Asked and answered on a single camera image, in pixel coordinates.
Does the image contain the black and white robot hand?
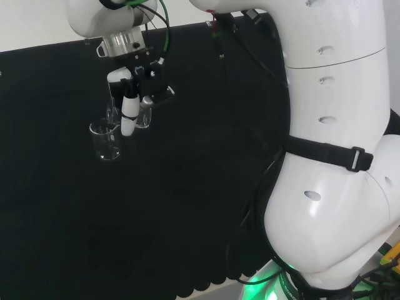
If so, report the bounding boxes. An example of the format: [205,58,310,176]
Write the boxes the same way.
[106,46,176,138]

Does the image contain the clear glass graduated beaker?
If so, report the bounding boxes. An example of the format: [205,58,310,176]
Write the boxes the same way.
[105,95,153,129]

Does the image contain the clear glass beaker with spout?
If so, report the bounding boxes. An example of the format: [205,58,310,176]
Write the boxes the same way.
[89,117,122,161]

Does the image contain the black bench cloth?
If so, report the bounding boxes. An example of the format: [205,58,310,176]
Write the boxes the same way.
[0,14,293,299]

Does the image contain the green cable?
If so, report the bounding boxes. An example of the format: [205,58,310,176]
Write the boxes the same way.
[123,0,172,62]

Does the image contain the black cable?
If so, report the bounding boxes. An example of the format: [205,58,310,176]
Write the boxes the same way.
[242,11,290,90]

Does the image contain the black arm strap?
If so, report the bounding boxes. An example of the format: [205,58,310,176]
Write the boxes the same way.
[286,136,374,173]

